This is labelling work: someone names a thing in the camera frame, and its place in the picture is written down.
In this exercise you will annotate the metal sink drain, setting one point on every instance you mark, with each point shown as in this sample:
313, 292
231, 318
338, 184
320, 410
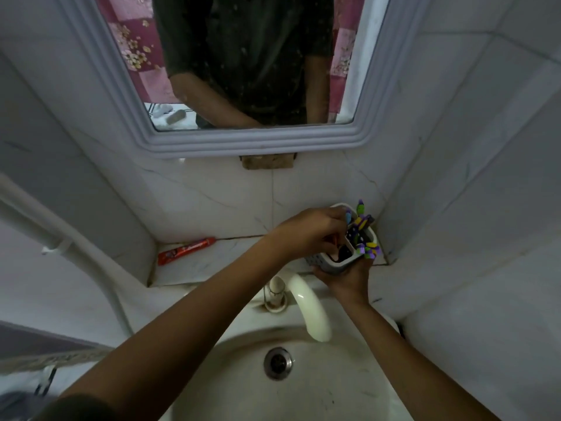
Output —
278, 363

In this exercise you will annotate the red toothpaste tube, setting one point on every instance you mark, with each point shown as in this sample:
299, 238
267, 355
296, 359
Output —
186, 250

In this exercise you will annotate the person's left forearm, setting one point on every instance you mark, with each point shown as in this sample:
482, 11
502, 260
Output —
184, 328

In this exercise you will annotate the white toothbrush holder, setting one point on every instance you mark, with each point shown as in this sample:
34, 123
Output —
333, 265

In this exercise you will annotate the white faucet knob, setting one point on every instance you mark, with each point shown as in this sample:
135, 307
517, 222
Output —
275, 293

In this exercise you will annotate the purple yellow green toothbrush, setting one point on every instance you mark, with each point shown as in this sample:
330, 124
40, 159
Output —
369, 249

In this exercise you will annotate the white pipe clip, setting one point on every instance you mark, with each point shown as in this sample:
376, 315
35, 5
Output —
57, 248

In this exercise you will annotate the person's left fingers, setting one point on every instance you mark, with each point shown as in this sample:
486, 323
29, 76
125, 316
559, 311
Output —
335, 223

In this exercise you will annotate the brown wooden block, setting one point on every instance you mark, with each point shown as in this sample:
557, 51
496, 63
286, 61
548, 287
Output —
267, 162

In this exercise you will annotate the grey framed wall mirror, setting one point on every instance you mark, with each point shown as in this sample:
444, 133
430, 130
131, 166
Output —
245, 140

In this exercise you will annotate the blue toothbrush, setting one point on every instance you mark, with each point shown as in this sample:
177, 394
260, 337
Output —
348, 217

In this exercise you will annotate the person's right forearm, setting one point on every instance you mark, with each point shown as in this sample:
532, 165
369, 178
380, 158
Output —
407, 363

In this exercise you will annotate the person's right hand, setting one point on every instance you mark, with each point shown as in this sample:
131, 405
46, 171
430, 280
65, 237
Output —
348, 282

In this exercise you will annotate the white curved faucet spout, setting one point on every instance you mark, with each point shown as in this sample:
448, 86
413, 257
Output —
309, 306

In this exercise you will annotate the white ceramic sink basin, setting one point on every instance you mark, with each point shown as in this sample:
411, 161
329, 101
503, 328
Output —
315, 381

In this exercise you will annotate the white wall pipe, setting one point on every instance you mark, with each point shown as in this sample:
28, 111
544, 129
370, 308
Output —
79, 254

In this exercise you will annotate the person's right thumb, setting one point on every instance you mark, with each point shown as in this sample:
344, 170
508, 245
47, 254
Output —
322, 273

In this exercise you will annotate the person's left hand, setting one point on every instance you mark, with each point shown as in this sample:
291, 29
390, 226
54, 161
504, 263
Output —
307, 232

